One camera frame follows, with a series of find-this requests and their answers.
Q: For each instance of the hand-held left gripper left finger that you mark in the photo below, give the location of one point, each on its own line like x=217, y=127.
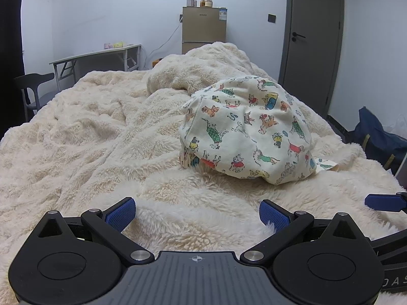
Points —
x=122, y=213

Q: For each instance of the animal print cream garment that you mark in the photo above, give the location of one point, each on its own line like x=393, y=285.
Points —
x=248, y=127

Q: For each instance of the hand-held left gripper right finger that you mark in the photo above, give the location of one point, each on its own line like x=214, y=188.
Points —
x=273, y=217

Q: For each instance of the orange box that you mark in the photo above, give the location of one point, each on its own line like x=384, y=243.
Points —
x=158, y=63

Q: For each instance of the black wall switch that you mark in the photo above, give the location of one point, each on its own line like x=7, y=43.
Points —
x=272, y=18

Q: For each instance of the dark grey chair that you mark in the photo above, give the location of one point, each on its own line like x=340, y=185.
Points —
x=31, y=85

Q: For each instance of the fluffy cream blanket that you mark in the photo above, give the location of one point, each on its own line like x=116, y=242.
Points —
x=95, y=149

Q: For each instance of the small brown fridge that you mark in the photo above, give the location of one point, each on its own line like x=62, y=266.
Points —
x=203, y=25

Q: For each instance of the grey door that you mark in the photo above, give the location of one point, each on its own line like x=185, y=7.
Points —
x=314, y=38

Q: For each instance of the white folding table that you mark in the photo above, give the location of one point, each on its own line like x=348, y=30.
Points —
x=95, y=54

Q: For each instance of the black curtain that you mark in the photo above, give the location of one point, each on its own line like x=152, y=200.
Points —
x=9, y=38

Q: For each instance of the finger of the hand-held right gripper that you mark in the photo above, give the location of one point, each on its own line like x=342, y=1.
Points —
x=381, y=202

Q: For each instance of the yellow box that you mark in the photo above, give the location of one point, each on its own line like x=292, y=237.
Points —
x=118, y=44

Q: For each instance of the dark blue bag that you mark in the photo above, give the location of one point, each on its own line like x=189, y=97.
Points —
x=378, y=139

